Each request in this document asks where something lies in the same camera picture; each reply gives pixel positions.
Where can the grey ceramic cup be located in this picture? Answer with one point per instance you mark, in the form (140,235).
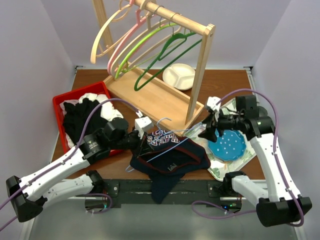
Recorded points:
(262,112)

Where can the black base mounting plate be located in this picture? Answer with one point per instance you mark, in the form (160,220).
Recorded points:
(138,191)

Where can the beige plastic hanger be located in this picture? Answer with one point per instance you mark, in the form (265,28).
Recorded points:
(125,50)

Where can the red plastic bin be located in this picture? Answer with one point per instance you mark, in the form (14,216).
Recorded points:
(98,88)

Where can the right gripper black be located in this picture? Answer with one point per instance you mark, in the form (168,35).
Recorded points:
(209,132)

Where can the light blue wire hanger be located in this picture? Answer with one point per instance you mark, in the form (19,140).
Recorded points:
(173,155)

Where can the natural wooden hanger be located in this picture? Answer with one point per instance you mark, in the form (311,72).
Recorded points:
(103,43)

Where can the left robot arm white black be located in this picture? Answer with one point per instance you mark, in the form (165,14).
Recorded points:
(30,194)

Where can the floral leaf tray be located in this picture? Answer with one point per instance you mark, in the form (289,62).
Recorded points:
(219,168)

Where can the white divided dish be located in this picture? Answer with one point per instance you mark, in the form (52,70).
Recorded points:
(180,76)

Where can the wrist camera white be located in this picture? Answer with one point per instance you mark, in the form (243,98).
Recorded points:
(213,104)
(142,124)

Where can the dark green hanger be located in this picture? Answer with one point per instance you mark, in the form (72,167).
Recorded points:
(173,43)

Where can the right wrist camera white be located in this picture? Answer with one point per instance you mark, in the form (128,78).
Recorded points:
(213,104)

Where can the wooden hanger rack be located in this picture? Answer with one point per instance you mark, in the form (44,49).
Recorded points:
(158,99)

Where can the pink plastic hanger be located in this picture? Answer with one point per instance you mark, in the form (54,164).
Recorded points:
(139,21)

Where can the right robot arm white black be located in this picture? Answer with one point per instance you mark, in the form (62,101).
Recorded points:
(282,202)

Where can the black garment in bin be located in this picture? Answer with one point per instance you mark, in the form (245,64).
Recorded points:
(76,116)

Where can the lime green hanger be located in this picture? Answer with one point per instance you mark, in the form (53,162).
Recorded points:
(123,62)

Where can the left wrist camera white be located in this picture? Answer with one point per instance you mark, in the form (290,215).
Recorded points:
(142,124)

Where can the blue dotted plate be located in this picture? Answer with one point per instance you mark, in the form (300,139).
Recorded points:
(229,147)

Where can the navy tank top red trim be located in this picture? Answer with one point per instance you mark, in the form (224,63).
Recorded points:
(162,185)

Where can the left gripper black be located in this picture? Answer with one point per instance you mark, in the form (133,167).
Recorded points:
(142,147)

